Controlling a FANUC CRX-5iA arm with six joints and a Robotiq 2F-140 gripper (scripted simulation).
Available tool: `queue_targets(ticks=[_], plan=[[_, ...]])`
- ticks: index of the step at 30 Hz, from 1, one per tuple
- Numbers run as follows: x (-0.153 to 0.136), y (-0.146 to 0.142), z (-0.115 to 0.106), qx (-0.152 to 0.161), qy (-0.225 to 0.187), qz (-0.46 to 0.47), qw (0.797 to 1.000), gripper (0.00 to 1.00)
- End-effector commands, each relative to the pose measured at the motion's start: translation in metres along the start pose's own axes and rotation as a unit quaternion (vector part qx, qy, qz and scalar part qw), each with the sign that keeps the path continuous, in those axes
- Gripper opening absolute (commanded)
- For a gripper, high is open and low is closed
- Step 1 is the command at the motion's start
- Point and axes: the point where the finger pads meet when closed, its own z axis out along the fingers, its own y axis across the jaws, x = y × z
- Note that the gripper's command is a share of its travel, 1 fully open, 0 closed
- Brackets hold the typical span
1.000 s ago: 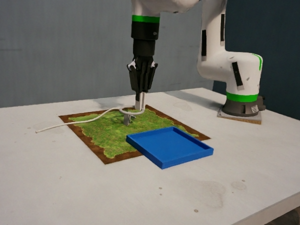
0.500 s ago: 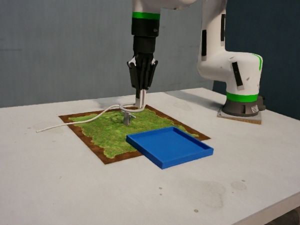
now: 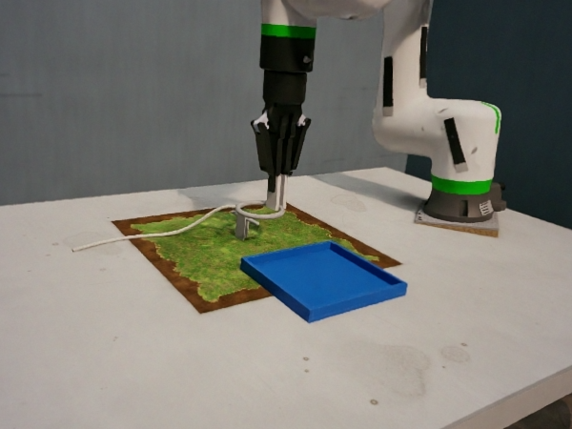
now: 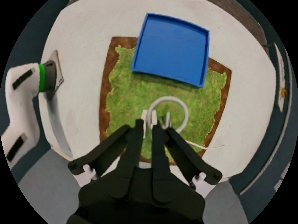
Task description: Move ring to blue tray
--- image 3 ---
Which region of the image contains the green grass mat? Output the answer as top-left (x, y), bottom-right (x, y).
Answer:
top-left (111, 202), bottom-right (402, 314)

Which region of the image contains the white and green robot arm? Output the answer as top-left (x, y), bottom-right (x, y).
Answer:
top-left (259, 0), bottom-right (507, 223)

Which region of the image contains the grey cable loop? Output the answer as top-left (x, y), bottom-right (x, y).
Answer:
top-left (235, 200), bottom-right (285, 220)

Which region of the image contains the blue tray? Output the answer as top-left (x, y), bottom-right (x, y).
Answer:
top-left (240, 240), bottom-right (408, 323)

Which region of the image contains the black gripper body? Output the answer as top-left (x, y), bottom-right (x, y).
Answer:
top-left (262, 70), bottom-right (307, 133)

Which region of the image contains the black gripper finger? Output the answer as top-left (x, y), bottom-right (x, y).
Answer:
top-left (279, 113), bottom-right (311, 209)
top-left (251, 110), bottom-right (287, 211)

